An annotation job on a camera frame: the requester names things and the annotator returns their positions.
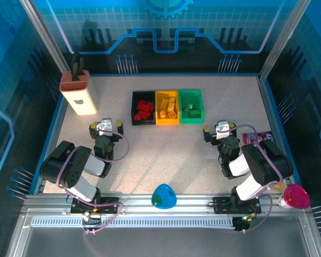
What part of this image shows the white knife block, terracotta top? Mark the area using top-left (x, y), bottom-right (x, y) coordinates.
top-left (59, 70), bottom-right (99, 116)

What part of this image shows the aluminium frame post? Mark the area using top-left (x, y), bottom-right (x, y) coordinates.
top-left (18, 0), bottom-right (77, 77)
top-left (257, 0), bottom-right (310, 82)

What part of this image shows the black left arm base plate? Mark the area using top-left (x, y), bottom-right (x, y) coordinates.
top-left (70, 196), bottom-right (120, 215)

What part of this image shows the yellow plastic bin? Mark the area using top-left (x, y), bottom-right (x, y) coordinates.
top-left (155, 90), bottom-right (180, 125)

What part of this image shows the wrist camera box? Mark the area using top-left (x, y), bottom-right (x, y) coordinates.
top-left (96, 118), bottom-right (113, 136)
top-left (215, 119), bottom-right (230, 139)

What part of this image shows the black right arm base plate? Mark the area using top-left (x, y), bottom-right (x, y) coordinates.
top-left (212, 196), bottom-right (262, 215)

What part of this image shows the white slotted cable duct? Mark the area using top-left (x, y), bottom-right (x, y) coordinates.
top-left (32, 216), bottom-right (236, 229)

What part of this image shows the black utensil handle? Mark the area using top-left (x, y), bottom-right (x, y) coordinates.
top-left (71, 52), bottom-right (84, 81)

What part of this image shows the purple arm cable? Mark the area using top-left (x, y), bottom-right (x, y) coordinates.
top-left (223, 124), bottom-right (283, 234)
top-left (56, 127), bottom-right (129, 236)

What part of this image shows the pink egg-shaped dome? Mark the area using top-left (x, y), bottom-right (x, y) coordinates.
top-left (279, 183), bottom-right (312, 210)

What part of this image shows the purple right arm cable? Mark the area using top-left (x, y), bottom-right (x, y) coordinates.
top-left (223, 124), bottom-right (283, 234)

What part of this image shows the black controller board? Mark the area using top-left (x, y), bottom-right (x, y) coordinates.
top-left (232, 214), bottom-right (257, 232)

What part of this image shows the aluminium mounting rail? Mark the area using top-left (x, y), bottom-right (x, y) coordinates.
top-left (24, 193), bottom-right (291, 218)

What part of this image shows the purple candy bag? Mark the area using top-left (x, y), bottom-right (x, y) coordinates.
top-left (242, 130), bottom-right (278, 147)

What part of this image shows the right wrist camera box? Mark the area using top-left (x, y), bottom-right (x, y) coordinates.
top-left (215, 119), bottom-right (230, 139)

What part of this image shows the black plastic bin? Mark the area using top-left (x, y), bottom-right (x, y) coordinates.
top-left (131, 90), bottom-right (157, 126)

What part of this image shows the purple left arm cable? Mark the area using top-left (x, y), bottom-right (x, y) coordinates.
top-left (56, 127), bottom-right (129, 236)

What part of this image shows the green plastic bin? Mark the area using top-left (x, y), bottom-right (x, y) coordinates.
top-left (178, 89), bottom-right (205, 125)

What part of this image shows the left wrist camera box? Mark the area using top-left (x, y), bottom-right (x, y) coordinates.
top-left (96, 118), bottom-right (113, 136)

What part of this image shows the blue egg-shaped dome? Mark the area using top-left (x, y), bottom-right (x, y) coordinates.
top-left (151, 183), bottom-right (177, 210)

